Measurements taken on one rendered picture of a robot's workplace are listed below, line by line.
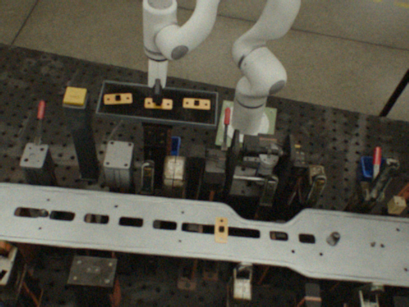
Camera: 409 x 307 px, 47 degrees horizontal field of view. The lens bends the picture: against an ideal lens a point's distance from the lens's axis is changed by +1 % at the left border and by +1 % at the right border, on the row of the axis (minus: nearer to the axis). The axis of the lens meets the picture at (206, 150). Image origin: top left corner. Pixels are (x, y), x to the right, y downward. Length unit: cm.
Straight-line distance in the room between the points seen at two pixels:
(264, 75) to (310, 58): 196
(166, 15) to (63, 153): 94
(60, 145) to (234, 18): 206
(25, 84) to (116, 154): 88
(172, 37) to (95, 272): 66
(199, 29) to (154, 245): 63
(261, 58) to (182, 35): 47
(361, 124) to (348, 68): 134
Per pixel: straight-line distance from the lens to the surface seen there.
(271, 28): 150
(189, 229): 145
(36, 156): 153
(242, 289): 134
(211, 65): 328
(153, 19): 120
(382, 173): 148
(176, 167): 145
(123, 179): 147
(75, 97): 152
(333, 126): 217
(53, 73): 225
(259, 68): 157
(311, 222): 152
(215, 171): 145
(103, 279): 135
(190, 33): 118
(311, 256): 147
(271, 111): 198
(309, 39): 365
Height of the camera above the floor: 230
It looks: 55 degrees down
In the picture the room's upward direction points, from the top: 10 degrees clockwise
